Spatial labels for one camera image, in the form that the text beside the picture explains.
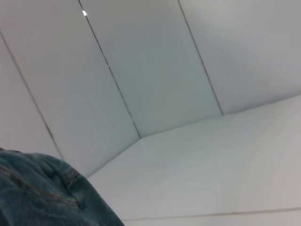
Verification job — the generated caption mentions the blue denim shorts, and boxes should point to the blue denim shorts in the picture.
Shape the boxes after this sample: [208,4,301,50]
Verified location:
[0,147,125,226]

